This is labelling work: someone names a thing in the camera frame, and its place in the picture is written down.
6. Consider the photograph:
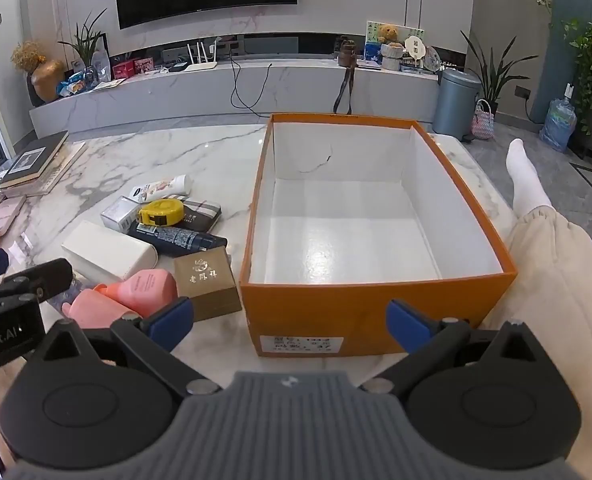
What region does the brown gift box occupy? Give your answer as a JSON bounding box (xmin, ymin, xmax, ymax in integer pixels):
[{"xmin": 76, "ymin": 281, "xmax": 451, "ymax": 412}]
[{"xmin": 173, "ymin": 247, "xmax": 241, "ymax": 322}]

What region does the clear plastic box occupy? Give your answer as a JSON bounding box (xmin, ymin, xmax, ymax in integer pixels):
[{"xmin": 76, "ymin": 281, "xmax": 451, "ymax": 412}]
[{"xmin": 101, "ymin": 196, "xmax": 141, "ymax": 234}]

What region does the dark blue tube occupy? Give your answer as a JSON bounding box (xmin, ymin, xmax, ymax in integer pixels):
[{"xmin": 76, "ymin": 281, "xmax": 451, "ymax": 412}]
[{"xmin": 127, "ymin": 221, "xmax": 227, "ymax": 258}]

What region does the plaid black case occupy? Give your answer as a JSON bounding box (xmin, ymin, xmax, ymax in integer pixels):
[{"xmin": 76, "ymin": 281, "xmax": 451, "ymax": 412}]
[{"xmin": 177, "ymin": 197, "xmax": 222, "ymax": 233}]

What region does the person leg white sock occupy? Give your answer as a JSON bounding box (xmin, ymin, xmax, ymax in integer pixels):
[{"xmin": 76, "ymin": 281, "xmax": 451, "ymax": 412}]
[{"xmin": 482, "ymin": 139, "xmax": 592, "ymax": 479}]

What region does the black power cable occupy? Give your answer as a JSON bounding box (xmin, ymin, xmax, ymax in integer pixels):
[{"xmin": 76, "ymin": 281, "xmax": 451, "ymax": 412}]
[{"xmin": 228, "ymin": 54, "xmax": 274, "ymax": 120}]

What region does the brown camera with strap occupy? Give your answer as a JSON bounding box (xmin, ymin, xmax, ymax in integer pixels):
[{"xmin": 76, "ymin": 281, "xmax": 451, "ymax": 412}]
[{"xmin": 333, "ymin": 39, "xmax": 357, "ymax": 115}]

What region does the potted plant right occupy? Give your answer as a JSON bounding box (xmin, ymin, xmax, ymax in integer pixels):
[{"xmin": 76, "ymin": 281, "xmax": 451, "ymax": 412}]
[{"xmin": 460, "ymin": 32, "xmax": 534, "ymax": 115}]

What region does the hanging ivy plant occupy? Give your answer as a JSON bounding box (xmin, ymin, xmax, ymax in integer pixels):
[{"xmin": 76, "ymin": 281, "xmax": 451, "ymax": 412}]
[{"xmin": 498, "ymin": 0, "xmax": 592, "ymax": 137}]

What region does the blue-grey trash bin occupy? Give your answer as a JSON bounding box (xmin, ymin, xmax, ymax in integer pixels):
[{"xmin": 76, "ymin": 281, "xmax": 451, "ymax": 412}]
[{"xmin": 433, "ymin": 68, "xmax": 481, "ymax": 141}]

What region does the orange cardboard box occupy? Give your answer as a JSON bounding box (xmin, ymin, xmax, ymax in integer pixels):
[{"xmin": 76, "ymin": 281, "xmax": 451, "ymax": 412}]
[{"xmin": 239, "ymin": 113, "xmax": 517, "ymax": 358}]

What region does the white wifi router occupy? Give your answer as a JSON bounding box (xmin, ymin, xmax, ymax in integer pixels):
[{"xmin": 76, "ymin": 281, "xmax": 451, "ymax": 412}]
[{"xmin": 185, "ymin": 41, "xmax": 218, "ymax": 72}]

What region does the potted green plant left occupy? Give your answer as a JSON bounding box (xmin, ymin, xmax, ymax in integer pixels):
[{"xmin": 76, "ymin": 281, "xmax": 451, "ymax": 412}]
[{"xmin": 60, "ymin": 10, "xmax": 110, "ymax": 89}]

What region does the water jug bottle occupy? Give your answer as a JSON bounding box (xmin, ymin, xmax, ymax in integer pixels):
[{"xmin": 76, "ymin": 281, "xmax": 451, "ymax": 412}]
[{"xmin": 538, "ymin": 84, "xmax": 576, "ymax": 153}]

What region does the pink pump bottle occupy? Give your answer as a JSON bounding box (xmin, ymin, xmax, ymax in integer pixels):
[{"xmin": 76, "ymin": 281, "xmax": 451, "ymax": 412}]
[{"xmin": 94, "ymin": 269, "xmax": 179, "ymax": 318}]

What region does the pink cup with straw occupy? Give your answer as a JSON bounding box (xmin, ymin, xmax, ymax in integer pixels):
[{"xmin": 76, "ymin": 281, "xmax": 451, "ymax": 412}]
[{"xmin": 62, "ymin": 289, "xmax": 140, "ymax": 330}]

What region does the teddy bear toy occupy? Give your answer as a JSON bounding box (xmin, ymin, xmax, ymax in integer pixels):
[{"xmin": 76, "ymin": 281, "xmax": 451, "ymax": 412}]
[{"xmin": 377, "ymin": 24, "xmax": 399, "ymax": 44}]

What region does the yellow tape measure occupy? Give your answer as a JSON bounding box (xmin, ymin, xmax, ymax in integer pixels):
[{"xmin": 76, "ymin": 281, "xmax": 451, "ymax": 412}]
[{"xmin": 138, "ymin": 198, "xmax": 185, "ymax": 226}]

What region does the pink flat case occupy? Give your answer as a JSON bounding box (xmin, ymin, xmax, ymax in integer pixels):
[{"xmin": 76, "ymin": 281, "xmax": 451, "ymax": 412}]
[{"xmin": 0, "ymin": 196, "xmax": 26, "ymax": 238}]

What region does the gold vase with flowers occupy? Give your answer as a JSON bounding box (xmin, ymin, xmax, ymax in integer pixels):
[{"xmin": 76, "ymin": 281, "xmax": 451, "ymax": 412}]
[{"xmin": 11, "ymin": 40, "xmax": 65, "ymax": 107}]

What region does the white rectangular case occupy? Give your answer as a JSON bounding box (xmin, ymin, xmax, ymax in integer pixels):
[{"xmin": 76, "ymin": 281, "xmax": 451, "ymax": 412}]
[{"xmin": 62, "ymin": 220, "xmax": 158, "ymax": 283}]

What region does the woven pink bag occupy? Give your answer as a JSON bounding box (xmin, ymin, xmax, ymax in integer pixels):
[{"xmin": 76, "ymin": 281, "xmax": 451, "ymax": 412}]
[{"xmin": 471, "ymin": 99, "xmax": 494, "ymax": 140}]

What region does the white hand cream tube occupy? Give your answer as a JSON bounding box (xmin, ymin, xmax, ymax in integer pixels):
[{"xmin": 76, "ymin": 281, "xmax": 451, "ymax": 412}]
[{"xmin": 126, "ymin": 174, "xmax": 193, "ymax": 204}]

